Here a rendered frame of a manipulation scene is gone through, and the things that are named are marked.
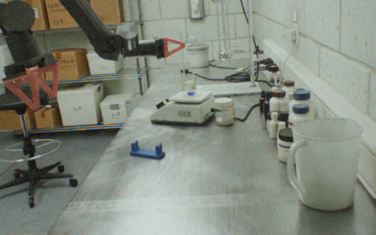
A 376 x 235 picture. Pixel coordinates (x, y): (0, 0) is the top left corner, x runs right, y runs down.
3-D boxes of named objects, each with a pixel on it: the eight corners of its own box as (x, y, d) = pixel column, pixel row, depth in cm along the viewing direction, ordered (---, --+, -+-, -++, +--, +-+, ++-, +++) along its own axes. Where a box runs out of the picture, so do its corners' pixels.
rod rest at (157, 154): (129, 155, 113) (127, 143, 112) (136, 150, 115) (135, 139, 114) (159, 159, 108) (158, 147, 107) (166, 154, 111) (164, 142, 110)
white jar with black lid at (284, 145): (281, 152, 105) (280, 126, 103) (307, 154, 102) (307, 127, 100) (276, 162, 99) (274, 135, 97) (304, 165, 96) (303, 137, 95)
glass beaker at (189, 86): (200, 95, 137) (198, 72, 135) (185, 98, 135) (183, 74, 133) (193, 92, 142) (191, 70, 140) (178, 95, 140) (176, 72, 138)
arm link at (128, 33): (106, 37, 135) (101, 59, 131) (102, 15, 125) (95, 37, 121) (142, 42, 135) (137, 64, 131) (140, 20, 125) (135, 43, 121)
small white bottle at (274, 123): (274, 139, 115) (273, 115, 113) (268, 137, 117) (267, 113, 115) (282, 137, 116) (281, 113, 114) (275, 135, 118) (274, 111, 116)
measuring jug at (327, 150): (318, 232, 70) (318, 152, 66) (264, 205, 80) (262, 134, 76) (378, 196, 80) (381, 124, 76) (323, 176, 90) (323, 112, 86)
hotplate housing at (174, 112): (149, 123, 140) (146, 101, 138) (166, 112, 151) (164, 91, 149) (208, 127, 131) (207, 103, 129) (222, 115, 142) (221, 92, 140)
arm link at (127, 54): (120, 48, 135) (121, 63, 132) (118, 36, 129) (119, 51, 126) (141, 47, 136) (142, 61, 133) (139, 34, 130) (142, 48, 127)
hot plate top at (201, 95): (167, 101, 135) (167, 99, 135) (182, 92, 146) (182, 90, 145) (200, 103, 130) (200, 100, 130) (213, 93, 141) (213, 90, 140)
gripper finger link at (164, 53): (182, 33, 137) (154, 35, 136) (185, 35, 130) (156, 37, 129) (184, 53, 139) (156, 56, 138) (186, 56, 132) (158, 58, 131)
